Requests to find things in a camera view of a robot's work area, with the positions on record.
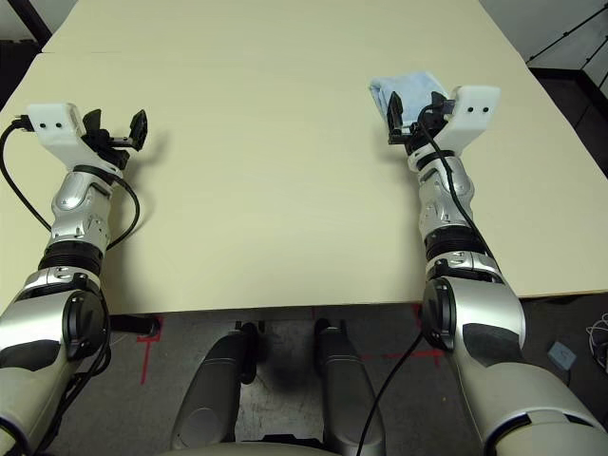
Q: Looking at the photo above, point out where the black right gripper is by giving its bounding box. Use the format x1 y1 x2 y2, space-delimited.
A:
387 90 455 156

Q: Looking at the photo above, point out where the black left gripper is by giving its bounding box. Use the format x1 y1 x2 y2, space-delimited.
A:
80 108 149 170

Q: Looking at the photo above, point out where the light blue towel white trim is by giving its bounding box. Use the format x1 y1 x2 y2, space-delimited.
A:
369 70 450 137

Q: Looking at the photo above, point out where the black foam floor mat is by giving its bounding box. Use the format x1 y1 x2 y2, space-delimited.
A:
0 40 39 113

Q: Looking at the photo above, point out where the black cabinet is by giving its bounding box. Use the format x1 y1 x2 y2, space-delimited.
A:
529 66 608 177

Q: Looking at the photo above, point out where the black tripod stand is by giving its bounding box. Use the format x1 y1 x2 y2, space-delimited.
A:
524 9 608 66

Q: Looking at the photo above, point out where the small grey floor box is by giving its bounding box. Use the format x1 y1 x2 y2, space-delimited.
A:
545 342 576 371

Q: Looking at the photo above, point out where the grey robot torso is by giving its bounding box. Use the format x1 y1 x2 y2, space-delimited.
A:
156 439 333 456

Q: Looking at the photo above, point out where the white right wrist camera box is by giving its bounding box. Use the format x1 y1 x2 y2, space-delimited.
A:
408 85 503 172

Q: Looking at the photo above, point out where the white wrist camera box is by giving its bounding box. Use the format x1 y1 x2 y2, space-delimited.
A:
408 85 503 172
27 102 120 175

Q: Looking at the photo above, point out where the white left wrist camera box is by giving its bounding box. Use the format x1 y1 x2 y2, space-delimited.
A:
27 102 120 175

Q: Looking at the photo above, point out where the side table black frame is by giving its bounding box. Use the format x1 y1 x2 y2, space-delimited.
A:
13 0 53 44

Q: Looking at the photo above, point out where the white floor cable bundle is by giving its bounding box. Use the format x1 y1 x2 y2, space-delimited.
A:
586 313 608 367

